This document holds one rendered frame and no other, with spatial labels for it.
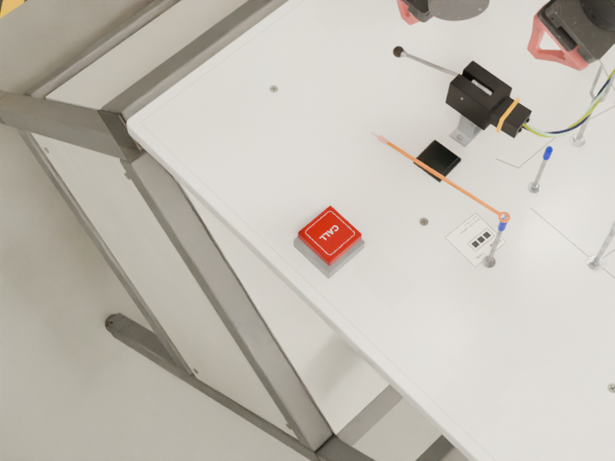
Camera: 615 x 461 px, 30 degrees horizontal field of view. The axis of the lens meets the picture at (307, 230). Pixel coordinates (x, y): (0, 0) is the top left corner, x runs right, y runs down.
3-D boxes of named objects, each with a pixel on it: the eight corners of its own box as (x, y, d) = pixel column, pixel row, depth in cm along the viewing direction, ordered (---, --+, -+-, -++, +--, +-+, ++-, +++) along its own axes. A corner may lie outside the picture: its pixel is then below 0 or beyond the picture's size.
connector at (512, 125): (493, 99, 129) (496, 89, 127) (530, 122, 128) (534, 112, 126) (479, 116, 128) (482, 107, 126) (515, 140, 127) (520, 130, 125)
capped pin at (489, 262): (483, 253, 126) (501, 207, 117) (497, 258, 126) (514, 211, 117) (480, 265, 126) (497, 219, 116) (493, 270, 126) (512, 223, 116)
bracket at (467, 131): (472, 112, 135) (480, 87, 131) (489, 123, 134) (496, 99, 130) (448, 135, 134) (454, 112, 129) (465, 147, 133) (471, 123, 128)
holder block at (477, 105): (467, 80, 131) (472, 59, 128) (506, 108, 130) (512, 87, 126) (444, 102, 130) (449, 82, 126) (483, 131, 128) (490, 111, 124)
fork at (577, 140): (566, 140, 134) (596, 68, 121) (575, 131, 134) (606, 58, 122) (579, 150, 133) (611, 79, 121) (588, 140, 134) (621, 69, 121)
